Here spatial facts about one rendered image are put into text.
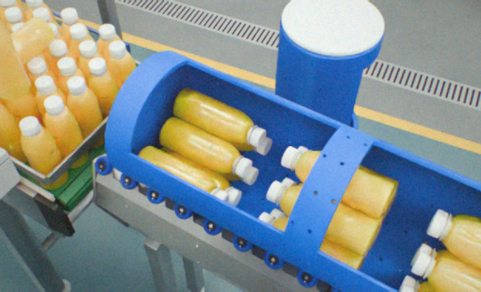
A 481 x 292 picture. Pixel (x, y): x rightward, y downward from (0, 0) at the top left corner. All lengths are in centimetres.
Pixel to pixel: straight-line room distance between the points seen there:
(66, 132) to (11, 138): 14
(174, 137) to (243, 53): 186
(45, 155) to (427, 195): 81
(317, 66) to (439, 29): 194
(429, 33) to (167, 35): 149
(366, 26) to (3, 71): 91
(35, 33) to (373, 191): 83
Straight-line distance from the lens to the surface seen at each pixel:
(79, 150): 129
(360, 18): 152
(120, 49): 131
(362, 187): 94
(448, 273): 95
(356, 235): 94
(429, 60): 308
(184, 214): 115
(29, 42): 131
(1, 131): 130
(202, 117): 110
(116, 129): 104
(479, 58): 319
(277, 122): 116
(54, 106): 121
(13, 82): 117
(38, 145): 121
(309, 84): 147
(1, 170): 119
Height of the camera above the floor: 194
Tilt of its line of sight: 51 degrees down
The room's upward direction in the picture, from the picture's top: straight up
